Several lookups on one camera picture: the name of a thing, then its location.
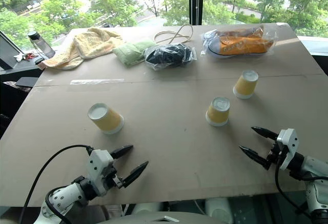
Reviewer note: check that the clear water bottle black cap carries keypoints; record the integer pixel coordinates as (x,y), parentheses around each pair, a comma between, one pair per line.
(42,45)

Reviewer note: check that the yellow paper cup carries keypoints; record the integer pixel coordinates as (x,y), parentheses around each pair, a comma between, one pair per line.
(217,113)
(245,85)
(109,120)

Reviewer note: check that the clear tape strip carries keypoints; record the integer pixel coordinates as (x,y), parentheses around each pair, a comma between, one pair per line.
(96,81)

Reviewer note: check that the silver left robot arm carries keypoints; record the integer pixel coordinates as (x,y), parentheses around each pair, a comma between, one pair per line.
(64,195)

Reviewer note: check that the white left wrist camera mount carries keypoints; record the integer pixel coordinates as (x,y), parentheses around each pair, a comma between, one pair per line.
(98,166)

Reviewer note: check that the yellow terry towel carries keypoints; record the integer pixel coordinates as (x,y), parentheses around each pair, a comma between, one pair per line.
(88,45)

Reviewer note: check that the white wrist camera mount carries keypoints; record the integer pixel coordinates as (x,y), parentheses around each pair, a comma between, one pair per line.
(289,142)
(98,166)

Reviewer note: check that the black item in plastic bag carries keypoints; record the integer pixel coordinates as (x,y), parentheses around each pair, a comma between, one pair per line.
(169,55)

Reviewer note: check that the black side desk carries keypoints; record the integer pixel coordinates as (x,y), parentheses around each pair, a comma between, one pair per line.
(15,71)

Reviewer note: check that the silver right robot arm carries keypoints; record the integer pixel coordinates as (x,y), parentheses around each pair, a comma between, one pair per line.
(316,168)

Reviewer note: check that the grey robot torso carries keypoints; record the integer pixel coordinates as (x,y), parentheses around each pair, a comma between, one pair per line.
(153,219)

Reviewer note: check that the orange sneakers in plastic bag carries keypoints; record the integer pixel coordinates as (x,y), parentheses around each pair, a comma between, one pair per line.
(241,43)

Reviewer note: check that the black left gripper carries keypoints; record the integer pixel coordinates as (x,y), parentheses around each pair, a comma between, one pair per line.
(114,176)

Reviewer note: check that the folded light green cloth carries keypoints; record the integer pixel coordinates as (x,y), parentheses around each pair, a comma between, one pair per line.
(130,51)

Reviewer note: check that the keys with red tags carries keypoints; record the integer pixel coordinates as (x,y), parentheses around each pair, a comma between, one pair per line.
(27,57)

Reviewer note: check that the white rounded shape under table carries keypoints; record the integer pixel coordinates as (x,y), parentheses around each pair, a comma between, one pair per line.
(147,207)
(219,210)

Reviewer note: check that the black window frame post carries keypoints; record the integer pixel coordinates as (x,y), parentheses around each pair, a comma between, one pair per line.
(196,1)

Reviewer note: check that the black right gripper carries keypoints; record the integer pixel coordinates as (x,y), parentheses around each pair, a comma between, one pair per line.
(274,153)

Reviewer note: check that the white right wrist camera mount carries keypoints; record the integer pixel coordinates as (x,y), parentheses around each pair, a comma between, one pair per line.
(289,142)

